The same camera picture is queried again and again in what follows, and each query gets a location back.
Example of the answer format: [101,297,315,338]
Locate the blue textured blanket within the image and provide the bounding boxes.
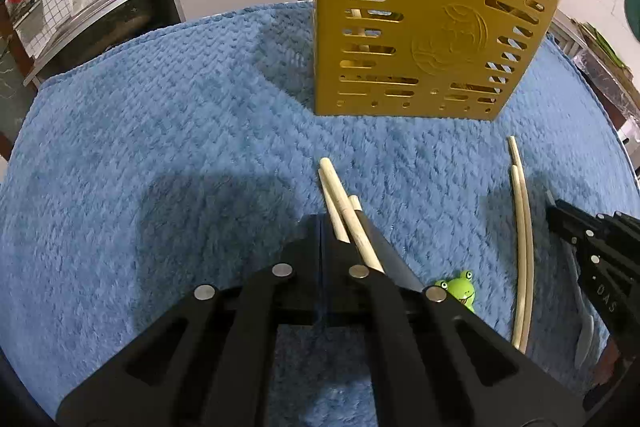
[0,0,640,427]

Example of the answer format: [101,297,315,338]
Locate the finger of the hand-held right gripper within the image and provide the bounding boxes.
[545,189,640,259]

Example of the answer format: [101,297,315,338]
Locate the dark green round plate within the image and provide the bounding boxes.
[624,0,640,40]

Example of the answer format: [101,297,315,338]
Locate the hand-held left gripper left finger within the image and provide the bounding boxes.
[55,213,325,427]

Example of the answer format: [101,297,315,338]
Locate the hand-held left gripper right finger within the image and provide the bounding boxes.
[322,214,587,427]

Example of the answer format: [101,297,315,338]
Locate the white ceramic spoon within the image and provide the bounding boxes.
[565,242,597,370]

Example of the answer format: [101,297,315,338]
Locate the green leafy vegetables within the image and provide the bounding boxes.
[585,24,631,68]

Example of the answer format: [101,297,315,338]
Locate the green frog toy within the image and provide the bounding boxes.
[434,270,477,313]

